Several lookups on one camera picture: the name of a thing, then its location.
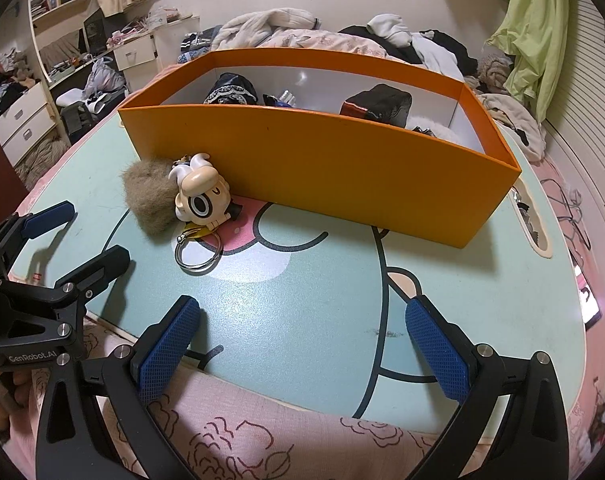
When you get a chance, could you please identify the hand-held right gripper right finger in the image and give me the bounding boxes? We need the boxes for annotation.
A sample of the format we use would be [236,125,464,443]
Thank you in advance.
[405,296,571,480]

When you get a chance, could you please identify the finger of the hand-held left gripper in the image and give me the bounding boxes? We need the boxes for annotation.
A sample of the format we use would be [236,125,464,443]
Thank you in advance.
[55,245,132,306]
[0,200,76,263]

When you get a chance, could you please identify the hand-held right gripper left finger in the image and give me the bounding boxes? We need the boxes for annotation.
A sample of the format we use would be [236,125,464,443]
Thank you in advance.
[35,295,202,480]

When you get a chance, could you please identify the silver metal key rings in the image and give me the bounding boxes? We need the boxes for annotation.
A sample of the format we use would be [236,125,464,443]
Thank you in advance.
[174,230,224,276]

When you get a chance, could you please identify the brown fur pompom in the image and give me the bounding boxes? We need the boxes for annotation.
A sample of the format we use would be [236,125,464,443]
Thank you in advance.
[121,157,183,237]

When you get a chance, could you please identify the cream toy figure keychain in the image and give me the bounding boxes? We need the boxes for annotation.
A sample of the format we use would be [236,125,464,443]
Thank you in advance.
[168,152,243,233]

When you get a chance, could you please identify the orange cardboard box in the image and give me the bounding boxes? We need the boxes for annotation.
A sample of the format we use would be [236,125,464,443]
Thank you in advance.
[118,49,522,249]

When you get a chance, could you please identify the black lace-trimmed pouch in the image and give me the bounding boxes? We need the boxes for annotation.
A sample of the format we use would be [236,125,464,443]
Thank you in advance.
[204,72,259,107]

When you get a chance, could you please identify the black and red case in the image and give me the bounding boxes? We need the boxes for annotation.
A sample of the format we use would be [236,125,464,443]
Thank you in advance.
[340,83,413,127]

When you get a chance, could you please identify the cartoon print desktop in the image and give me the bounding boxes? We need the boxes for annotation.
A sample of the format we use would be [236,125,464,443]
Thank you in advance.
[17,105,605,433]

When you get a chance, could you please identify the brown fuzzy rug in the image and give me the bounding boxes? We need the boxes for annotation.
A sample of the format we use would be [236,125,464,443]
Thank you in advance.
[12,135,70,186]

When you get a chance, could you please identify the white drawer chest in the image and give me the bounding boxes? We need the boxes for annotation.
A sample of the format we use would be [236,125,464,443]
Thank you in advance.
[0,82,58,166]

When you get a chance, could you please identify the grey plastic bag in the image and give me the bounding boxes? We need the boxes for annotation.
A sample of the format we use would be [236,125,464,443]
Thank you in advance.
[85,57,128,98]

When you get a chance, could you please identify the white drawer cabinet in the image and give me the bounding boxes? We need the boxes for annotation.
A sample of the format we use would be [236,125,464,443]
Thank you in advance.
[107,15,200,86]

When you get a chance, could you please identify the striped dark cloth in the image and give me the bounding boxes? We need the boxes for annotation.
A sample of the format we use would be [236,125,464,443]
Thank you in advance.
[177,27,223,63]

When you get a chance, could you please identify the cream cloth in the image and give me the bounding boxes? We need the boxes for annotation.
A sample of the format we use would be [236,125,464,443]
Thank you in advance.
[477,92,548,161]

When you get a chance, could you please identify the brown fleece cloth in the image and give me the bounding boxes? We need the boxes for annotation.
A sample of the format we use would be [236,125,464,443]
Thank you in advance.
[477,55,513,93]

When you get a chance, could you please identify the white louvered closet doors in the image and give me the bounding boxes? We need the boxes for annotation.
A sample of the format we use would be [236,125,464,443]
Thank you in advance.
[545,0,605,221]

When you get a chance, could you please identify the beige fluffy robe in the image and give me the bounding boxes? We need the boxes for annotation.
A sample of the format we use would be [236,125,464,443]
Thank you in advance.
[212,7,323,51]

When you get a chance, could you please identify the black clothing pile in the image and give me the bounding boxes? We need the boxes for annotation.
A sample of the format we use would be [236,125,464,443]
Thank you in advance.
[340,25,478,78]

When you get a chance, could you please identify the pink flower print duvet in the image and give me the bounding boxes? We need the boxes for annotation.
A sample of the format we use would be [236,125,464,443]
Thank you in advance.
[270,27,391,56]

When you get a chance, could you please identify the white hoodie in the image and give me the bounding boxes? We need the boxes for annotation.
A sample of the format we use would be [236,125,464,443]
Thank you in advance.
[367,13,458,81]

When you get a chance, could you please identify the green hanging garment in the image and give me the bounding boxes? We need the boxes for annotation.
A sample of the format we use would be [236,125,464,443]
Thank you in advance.
[485,0,569,123]

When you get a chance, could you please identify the black wire hanger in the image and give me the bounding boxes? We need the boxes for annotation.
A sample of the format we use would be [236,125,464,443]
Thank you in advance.
[547,180,593,251]

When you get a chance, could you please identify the white wall shelf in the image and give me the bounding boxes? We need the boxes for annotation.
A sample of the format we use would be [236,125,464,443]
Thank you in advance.
[27,0,103,81]

